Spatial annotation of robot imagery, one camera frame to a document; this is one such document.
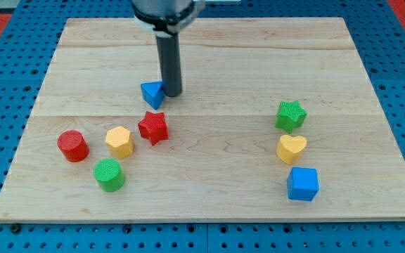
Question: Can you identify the red cylinder block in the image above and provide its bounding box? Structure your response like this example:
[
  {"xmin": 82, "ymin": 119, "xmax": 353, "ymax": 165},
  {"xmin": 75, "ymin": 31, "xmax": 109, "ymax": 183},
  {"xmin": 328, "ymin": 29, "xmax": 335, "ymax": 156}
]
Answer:
[{"xmin": 57, "ymin": 130, "xmax": 89, "ymax": 162}]

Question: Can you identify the green star block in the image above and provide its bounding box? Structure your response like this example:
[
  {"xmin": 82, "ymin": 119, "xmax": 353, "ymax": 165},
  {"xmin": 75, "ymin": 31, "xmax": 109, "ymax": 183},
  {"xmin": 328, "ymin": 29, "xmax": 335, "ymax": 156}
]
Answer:
[{"xmin": 276, "ymin": 100, "xmax": 307, "ymax": 134}]

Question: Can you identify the yellow hexagon block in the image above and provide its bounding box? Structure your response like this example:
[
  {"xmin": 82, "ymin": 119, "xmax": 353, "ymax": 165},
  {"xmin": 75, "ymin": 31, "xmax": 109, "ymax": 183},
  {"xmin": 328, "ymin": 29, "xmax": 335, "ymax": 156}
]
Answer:
[{"xmin": 105, "ymin": 126, "xmax": 134, "ymax": 159}]

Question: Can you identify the wooden board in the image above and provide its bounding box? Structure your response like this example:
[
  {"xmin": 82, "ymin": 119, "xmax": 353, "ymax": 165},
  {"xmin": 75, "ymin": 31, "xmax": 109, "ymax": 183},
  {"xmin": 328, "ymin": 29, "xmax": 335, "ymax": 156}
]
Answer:
[{"xmin": 0, "ymin": 18, "xmax": 405, "ymax": 224}]

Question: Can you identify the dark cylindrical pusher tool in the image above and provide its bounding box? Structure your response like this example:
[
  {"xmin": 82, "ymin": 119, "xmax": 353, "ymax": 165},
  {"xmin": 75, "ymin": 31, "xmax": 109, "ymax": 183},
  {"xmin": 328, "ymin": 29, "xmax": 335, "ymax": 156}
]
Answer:
[{"xmin": 156, "ymin": 34, "xmax": 183, "ymax": 97}]

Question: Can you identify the blue triangle block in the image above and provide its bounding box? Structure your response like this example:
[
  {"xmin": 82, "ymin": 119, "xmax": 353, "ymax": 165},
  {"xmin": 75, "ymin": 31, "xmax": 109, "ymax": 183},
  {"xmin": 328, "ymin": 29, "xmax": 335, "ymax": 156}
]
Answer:
[{"xmin": 141, "ymin": 81, "xmax": 165, "ymax": 110}]

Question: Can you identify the yellow heart block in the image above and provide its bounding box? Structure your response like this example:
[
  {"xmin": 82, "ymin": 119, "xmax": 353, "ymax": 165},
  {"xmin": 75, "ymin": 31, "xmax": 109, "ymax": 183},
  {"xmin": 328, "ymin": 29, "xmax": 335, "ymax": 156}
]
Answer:
[{"xmin": 276, "ymin": 135, "xmax": 307, "ymax": 164}]

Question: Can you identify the blue cube block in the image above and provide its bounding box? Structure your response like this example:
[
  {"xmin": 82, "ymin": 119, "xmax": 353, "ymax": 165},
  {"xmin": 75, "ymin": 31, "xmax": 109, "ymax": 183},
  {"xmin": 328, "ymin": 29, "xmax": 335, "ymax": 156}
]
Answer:
[{"xmin": 287, "ymin": 167, "xmax": 319, "ymax": 202}]

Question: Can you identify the green cylinder block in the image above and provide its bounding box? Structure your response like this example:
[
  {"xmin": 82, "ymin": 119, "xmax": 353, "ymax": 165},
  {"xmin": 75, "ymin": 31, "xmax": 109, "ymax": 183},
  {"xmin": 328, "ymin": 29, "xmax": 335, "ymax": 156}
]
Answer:
[{"xmin": 93, "ymin": 158, "xmax": 125, "ymax": 192}]

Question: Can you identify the red star block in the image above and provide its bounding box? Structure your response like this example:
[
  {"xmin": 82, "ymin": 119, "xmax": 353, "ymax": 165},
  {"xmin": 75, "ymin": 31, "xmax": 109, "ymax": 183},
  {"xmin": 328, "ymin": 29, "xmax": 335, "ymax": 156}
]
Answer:
[{"xmin": 138, "ymin": 111, "xmax": 169, "ymax": 145}]

